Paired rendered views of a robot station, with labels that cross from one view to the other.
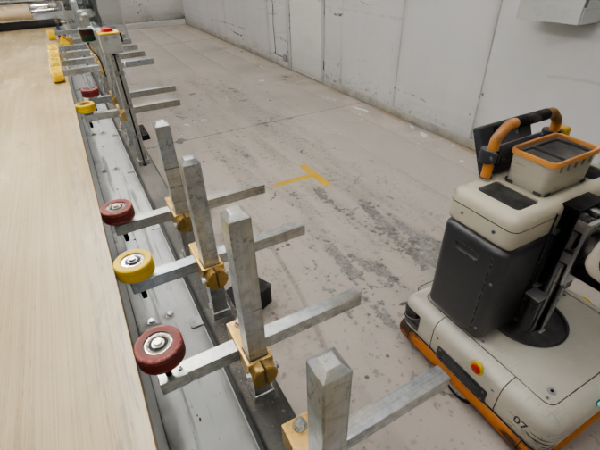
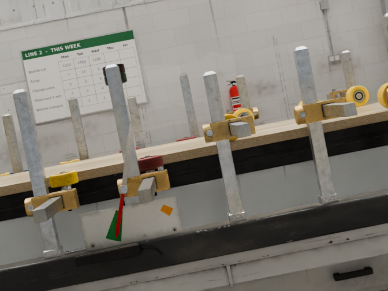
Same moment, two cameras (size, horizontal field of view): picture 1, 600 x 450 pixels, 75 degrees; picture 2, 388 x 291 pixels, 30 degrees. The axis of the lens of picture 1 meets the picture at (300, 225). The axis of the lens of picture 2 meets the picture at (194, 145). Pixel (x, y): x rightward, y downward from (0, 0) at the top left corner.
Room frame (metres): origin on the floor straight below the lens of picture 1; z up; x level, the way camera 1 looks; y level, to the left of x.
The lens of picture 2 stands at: (3.04, -0.73, 1.02)
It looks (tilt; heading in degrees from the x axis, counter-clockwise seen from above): 3 degrees down; 117
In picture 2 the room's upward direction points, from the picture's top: 11 degrees counter-clockwise
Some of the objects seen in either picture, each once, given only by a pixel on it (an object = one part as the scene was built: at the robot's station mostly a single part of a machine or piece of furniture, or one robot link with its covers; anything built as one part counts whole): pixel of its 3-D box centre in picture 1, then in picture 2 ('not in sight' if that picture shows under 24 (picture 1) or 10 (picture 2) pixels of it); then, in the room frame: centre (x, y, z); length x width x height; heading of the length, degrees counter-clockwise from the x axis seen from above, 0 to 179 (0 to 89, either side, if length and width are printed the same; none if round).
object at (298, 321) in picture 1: (269, 336); not in sight; (0.52, 0.07, 0.80); 0.43 x 0.03 x 0.04; 118
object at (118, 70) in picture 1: (129, 112); not in sight; (1.56, 0.67, 0.93); 0.05 x 0.05 x 0.45; 28
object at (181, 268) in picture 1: (224, 254); not in sight; (0.74, 0.19, 0.84); 0.43 x 0.03 x 0.04; 118
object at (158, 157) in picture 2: (92, 99); (150, 175); (2.00, 1.02, 0.85); 0.08 x 0.08 x 0.11
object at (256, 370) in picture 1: (251, 350); not in sight; (0.49, 0.10, 0.81); 0.14 x 0.06 x 0.05; 28
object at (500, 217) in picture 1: (529, 239); not in sight; (1.08, -0.80, 0.59); 0.55 x 0.34 x 0.83; 117
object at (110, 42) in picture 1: (110, 42); not in sight; (1.56, 0.67, 1.18); 0.07 x 0.07 x 0.08; 28
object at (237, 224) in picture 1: (251, 324); not in sight; (0.47, 0.09, 0.90); 0.04 x 0.04 x 0.48; 28
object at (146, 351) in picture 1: (164, 362); not in sight; (0.43, 0.24, 0.85); 0.08 x 0.08 x 0.11
